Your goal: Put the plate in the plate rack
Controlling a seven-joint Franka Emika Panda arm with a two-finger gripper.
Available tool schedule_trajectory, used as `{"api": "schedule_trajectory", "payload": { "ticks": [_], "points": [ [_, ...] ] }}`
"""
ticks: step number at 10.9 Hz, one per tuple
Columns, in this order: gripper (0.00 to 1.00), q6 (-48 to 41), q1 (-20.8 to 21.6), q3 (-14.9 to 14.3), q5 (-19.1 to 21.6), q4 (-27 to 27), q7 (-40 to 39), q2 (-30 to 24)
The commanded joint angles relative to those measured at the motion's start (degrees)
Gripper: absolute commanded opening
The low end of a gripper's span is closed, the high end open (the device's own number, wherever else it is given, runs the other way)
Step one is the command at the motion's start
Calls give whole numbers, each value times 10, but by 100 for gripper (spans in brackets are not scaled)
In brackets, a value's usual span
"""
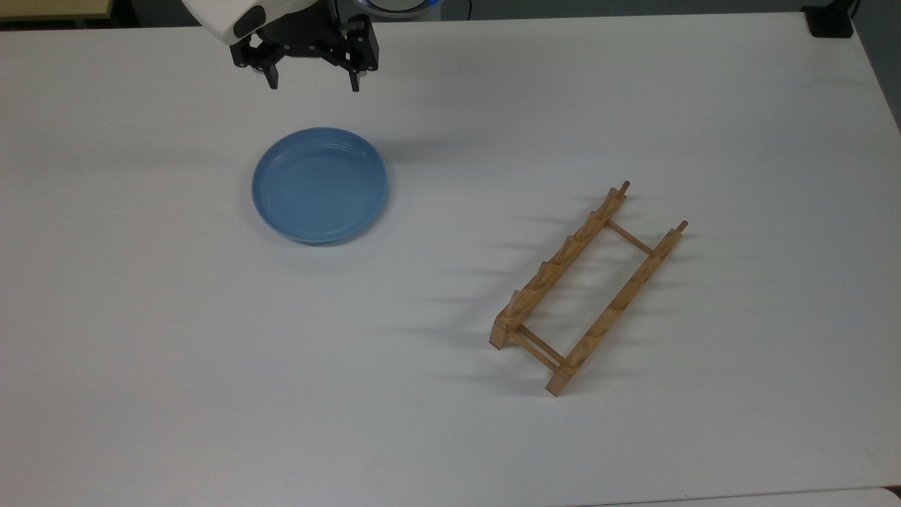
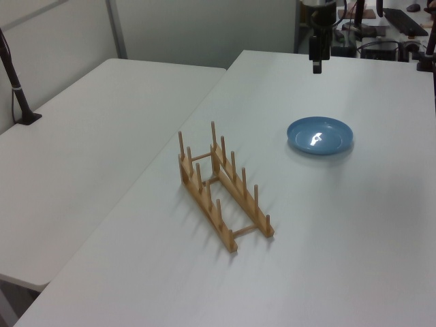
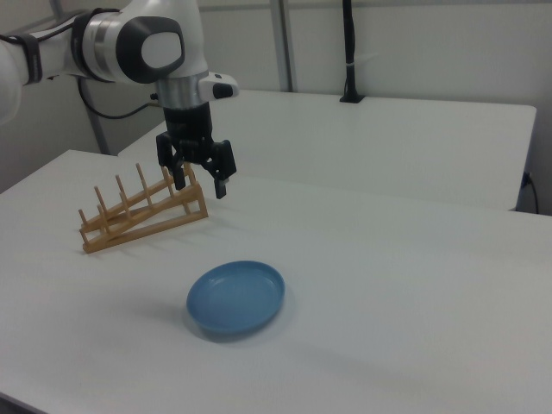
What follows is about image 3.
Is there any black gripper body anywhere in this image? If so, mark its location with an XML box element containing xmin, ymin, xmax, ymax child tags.
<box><xmin>162</xmin><ymin>102</ymin><xmax>216</xmax><ymax>165</ymax></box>

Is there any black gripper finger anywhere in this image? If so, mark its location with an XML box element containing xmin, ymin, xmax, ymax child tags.
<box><xmin>155</xmin><ymin>131</ymin><xmax>187</xmax><ymax>191</ymax></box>
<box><xmin>199</xmin><ymin>139</ymin><xmax>238</xmax><ymax>200</ymax></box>

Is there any blue round plate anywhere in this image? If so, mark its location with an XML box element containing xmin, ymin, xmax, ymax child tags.
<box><xmin>185</xmin><ymin>260</ymin><xmax>286</xmax><ymax>342</ymax></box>

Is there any wooden plate rack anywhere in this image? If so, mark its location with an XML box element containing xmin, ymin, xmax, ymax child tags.
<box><xmin>78</xmin><ymin>162</ymin><xmax>210</xmax><ymax>255</ymax></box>

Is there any black pole with base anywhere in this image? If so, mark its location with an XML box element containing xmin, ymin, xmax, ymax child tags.
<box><xmin>339</xmin><ymin>0</ymin><xmax>367</xmax><ymax>104</ymax></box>

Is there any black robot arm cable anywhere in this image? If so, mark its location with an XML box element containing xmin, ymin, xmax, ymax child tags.
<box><xmin>78</xmin><ymin>77</ymin><xmax>161</xmax><ymax>120</ymax></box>

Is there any grey partition frame post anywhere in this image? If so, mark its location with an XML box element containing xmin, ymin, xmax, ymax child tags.
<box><xmin>83</xmin><ymin>80</ymin><xmax>110</xmax><ymax>155</ymax></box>
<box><xmin>270</xmin><ymin>0</ymin><xmax>299</xmax><ymax>92</ymax></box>

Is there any black cable at table edge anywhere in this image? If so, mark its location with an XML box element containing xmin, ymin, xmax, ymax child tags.
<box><xmin>521</xmin><ymin>172</ymin><xmax>541</xmax><ymax>214</ymax></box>

